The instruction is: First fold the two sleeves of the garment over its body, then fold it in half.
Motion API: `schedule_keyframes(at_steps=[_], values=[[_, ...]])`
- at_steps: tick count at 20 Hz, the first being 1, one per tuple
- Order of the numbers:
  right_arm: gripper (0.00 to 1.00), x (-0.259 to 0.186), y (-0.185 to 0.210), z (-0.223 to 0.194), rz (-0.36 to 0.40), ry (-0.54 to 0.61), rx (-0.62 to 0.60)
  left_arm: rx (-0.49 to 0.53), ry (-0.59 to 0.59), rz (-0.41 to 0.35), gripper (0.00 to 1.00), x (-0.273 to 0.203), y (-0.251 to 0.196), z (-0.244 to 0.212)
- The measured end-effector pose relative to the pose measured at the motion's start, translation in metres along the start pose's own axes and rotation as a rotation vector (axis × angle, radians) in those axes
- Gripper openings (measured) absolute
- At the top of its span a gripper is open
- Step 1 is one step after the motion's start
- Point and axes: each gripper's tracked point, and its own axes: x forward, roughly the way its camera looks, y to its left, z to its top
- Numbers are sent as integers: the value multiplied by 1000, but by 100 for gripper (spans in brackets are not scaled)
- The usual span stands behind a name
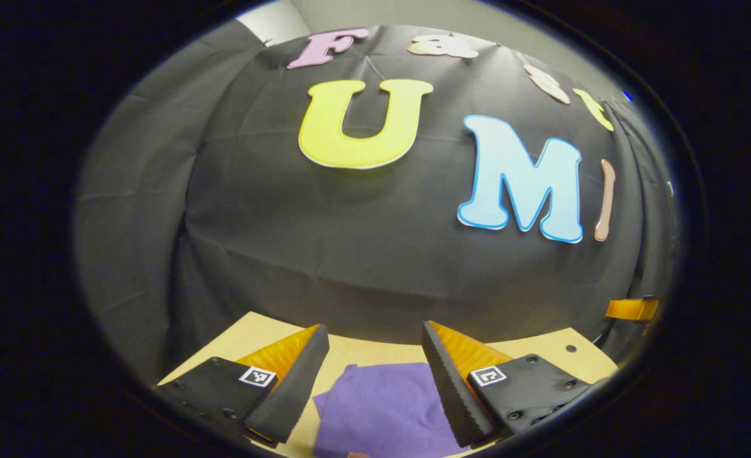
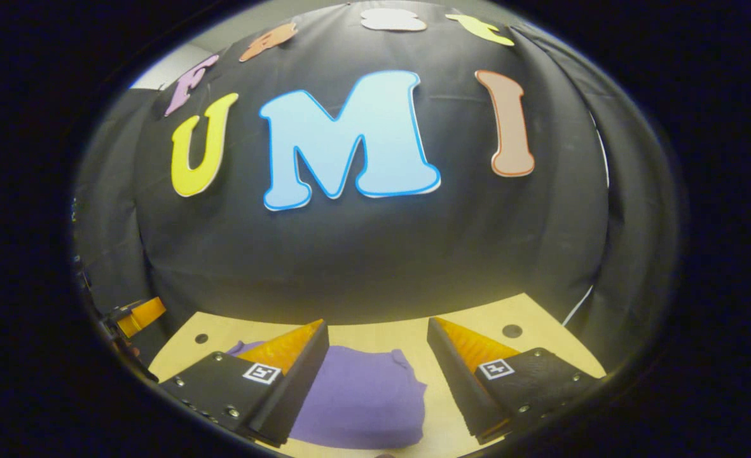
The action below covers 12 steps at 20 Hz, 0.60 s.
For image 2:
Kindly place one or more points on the purple button-up shirt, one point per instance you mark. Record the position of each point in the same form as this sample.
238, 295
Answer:
362, 394

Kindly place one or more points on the black backdrop cloth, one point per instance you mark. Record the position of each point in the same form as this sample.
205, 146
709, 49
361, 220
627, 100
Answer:
375, 254

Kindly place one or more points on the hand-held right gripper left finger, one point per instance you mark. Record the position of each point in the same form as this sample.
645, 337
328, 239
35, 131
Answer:
299, 381

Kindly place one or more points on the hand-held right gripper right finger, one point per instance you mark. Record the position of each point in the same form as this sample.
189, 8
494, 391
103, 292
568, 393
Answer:
454, 381

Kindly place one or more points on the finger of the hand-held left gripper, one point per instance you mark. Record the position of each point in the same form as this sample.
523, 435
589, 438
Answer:
143, 315

